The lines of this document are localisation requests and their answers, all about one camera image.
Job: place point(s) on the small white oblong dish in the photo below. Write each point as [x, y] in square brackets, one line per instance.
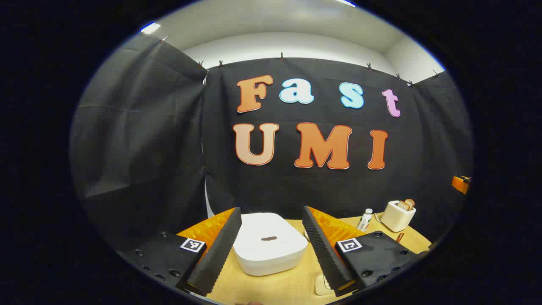
[322, 289]

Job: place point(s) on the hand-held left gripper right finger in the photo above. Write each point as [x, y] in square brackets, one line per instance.
[326, 254]

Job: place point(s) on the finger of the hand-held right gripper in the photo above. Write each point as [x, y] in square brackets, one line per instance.
[459, 184]

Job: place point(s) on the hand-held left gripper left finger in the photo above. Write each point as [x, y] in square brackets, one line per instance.
[218, 254]

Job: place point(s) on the cream toaster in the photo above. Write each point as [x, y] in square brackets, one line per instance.
[396, 218]

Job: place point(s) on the brown wooden spoon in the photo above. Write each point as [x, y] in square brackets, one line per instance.
[400, 237]

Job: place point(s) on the white bottle green cap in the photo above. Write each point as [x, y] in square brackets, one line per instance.
[364, 221]

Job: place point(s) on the ceiling light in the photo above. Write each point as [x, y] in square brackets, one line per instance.
[345, 2]

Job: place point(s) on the toasted bread slice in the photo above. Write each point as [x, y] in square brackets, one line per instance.
[410, 203]
[403, 206]

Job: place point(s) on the black backdrop cloth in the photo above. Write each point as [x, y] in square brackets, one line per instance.
[169, 148]

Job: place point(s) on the white rice cooker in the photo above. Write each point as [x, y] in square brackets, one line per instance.
[266, 258]

